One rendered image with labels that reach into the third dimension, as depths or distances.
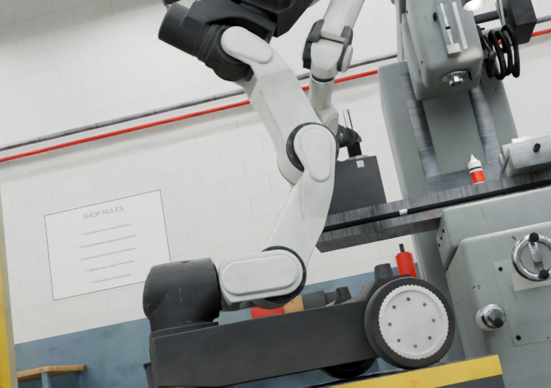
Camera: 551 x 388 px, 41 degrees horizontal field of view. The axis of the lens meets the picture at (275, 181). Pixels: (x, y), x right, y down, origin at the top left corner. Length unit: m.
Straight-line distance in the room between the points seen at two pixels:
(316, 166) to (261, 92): 0.26
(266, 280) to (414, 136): 1.30
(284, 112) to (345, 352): 0.66
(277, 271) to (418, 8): 1.17
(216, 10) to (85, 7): 6.12
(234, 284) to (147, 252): 5.35
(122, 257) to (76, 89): 1.82
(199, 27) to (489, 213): 0.98
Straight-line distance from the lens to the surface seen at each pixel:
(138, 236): 7.17
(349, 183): 2.48
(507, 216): 2.25
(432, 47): 2.57
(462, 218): 2.24
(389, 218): 2.37
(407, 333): 1.69
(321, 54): 2.07
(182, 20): 2.05
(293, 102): 2.00
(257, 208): 6.91
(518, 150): 2.35
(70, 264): 7.39
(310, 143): 1.92
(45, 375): 6.53
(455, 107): 2.98
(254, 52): 2.00
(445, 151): 2.93
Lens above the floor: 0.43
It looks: 15 degrees up
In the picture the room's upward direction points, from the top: 11 degrees counter-clockwise
